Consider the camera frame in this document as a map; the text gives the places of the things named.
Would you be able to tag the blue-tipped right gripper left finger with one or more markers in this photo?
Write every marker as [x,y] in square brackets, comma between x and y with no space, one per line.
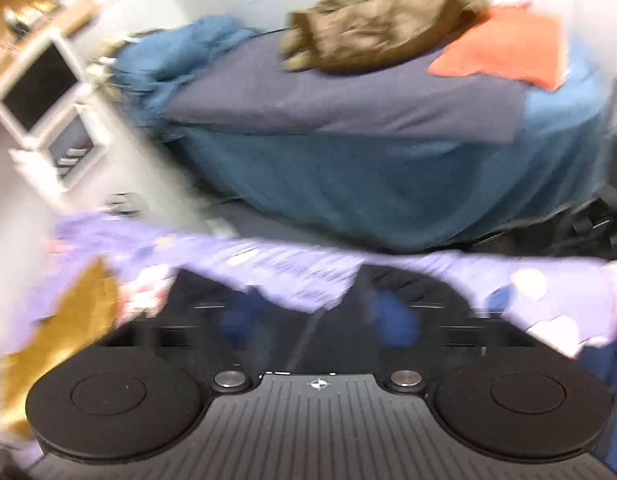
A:
[209,331]

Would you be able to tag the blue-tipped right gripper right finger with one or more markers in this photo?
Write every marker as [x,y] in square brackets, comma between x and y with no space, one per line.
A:
[424,338]

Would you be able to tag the black quilted jacket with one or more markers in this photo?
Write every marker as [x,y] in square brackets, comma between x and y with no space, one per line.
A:
[344,339]

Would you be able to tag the mustard yellow garment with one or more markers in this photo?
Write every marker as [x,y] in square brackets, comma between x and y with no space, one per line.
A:
[86,312]

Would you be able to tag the purple floral bed sheet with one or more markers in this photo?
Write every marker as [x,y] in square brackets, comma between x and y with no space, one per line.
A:
[568,302]

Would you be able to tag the bed with blue-grey bedding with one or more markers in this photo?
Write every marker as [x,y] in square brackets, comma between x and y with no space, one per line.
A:
[398,159]

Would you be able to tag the navy blue fleece garment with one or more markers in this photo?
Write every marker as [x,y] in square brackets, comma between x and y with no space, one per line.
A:
[602,362]

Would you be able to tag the blue pillow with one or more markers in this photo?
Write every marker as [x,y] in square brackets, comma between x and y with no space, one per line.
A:
[151,70]

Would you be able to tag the white medical device cart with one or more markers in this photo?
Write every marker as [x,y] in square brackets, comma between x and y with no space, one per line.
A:
[47,105]

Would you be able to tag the orange red cloth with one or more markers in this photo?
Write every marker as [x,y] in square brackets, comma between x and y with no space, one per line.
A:
[513,42]

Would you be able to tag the olive brown jacket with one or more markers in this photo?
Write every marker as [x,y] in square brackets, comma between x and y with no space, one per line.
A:
[359,36]

